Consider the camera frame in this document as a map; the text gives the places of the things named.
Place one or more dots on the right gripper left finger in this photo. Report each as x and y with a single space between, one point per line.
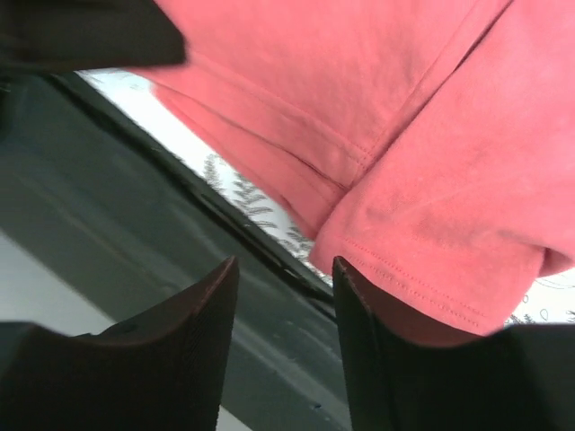
163 369

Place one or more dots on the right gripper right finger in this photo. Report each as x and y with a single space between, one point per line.
406 371

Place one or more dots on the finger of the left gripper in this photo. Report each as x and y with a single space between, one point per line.
67 36

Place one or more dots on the dusty pink t shirt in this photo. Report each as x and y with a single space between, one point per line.
429 143

